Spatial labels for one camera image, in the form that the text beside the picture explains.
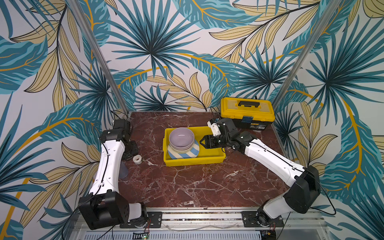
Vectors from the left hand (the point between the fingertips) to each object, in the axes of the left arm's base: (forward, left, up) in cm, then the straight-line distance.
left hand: (130, 155), depth 76 cm
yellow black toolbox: (+36, -68, -3) cm, 77 cm away
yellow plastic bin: (+10, -39, -17) cm, 44 cm away
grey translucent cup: (-1, +10, -19) cm, 21 cm away
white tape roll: (+6, +3, -17) cm, 18 cm away
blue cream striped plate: (+10, -31, -14) cm, 36 cm away
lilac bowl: (+17, -24, -9) cm, 31 cm away
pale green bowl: (+7, -25, -8) cm, 27 cm away
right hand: (+9, -36, 0) cm, 37 cm away
